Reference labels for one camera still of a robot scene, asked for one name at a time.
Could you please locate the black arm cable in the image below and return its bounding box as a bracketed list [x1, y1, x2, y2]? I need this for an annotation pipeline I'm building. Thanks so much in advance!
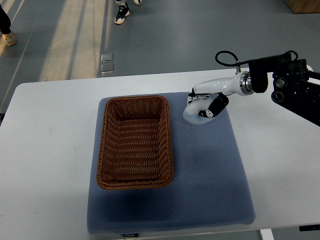
[215, 50, 251, 75]

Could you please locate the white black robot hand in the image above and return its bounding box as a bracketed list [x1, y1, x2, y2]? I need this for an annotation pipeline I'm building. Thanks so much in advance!
[187, 72, 254, 118]

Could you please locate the black table bracket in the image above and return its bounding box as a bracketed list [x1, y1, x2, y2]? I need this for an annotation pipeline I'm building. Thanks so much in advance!
[299, 224, 320, 232]

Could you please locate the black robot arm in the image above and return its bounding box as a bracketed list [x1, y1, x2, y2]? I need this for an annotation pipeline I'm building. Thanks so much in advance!
[183, 50, 320, 125]

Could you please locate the dark trouser leg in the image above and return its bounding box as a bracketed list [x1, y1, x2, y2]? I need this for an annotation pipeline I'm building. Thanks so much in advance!
[0, 6, 11, 35]

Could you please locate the upper metal floor plate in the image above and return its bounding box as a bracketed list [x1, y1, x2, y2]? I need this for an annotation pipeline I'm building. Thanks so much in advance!
[100, 53, 114, 63]

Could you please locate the metal floor plate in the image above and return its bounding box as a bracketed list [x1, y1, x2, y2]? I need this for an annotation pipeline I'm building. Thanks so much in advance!
[100, 53, 114, 63]
[100, 63, 114, 74]

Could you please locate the beige shoe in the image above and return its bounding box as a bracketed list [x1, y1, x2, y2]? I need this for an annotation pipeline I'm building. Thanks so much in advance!
[2, 32, 18, 47]

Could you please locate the white table leg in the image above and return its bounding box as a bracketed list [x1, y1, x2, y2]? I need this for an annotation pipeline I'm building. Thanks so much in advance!
[259, 228, 275, 240]

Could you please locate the wooden box corner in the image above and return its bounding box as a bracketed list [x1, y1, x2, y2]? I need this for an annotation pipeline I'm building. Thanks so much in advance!
[285, 0, 320, 14]

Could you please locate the black white sneaker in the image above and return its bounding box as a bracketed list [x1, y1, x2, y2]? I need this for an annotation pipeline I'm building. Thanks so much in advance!
[114, 2, 131, 25]

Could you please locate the blue fabric mat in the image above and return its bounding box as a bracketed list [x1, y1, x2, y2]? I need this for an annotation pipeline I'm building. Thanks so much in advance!
[87, 92, 256, 234]

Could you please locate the brown wicker basket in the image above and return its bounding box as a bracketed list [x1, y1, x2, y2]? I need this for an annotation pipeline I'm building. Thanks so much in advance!
[96, 95, 174, 190]

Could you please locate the lower metal floor plate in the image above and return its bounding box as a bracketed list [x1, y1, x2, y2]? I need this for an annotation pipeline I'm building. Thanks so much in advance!
[100, 63, 114, 74]

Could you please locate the white sneaker tip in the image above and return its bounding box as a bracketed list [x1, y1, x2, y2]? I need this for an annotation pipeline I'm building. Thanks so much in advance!
[133, 0, 142, 5]

